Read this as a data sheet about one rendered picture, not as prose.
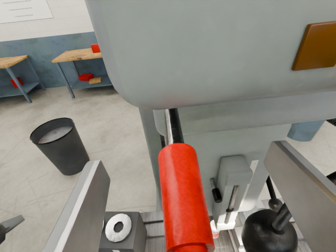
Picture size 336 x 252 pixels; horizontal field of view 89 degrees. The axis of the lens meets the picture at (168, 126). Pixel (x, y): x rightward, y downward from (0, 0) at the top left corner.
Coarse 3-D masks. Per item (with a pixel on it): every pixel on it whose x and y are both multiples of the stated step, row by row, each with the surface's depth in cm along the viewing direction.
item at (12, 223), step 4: (16, 216) 49; (20, 216) 50; (4, 220) 46; (8, 220) 47; (12, 220) 47; (16, 220) 48; (20, 220) 49; (0, 224) 44; (4, 224) 45; (8, 224) 46; (12, 224) 47; (16, 224) 47; (4, 228) 44; (8, 228) 45; (12, 228) 46
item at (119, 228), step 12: (108, 216) 63; (120, 216) 62; (132, 216) 63; (108, 228) 59; (120, 228) 60; (132, 228) 59; (144, 228) 71; (108, 240) 57; (120, 240) 56; (132, 240) 56; (144, 240) 70
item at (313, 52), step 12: (312, 24) 6; (324, 24) 6; (312, 36) 6; (324, 36) 6; (300, 48) 6; (312, 48) 6; (324, 48) 6; (300, 60) 6; (312, 60) 6; (324, 60) 6
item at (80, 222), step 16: (96, 160) 10; (80, 176) 9; (96, 176) 9; (80, 192) 8; (96, 192) 9; (64, 208) 7; (80, 208) 7; (96, 208) 9; (64, 224) 7; (80, 224) 7; (96, 224) 8; (48, 240) 6; (64, 240) 6; (80, 240) 7; (96, 240) 8
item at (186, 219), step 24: (168, 120) 13; (168, 144) 11; (168, 168) 9; (192, 168) 9; (168, 192) 8; (192, 192) 8; (168, 216) 7; (192, 216) 7; (168, 240) 7; (192, 240) 6
